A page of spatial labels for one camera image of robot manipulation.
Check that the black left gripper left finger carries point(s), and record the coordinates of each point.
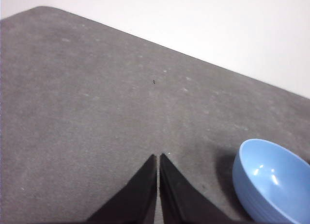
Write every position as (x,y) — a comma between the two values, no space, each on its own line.
(135,199)

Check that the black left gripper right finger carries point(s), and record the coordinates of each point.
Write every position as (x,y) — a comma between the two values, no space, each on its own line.
(179,199)

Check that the blue bowl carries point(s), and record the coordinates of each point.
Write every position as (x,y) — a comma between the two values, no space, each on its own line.
(271,180)

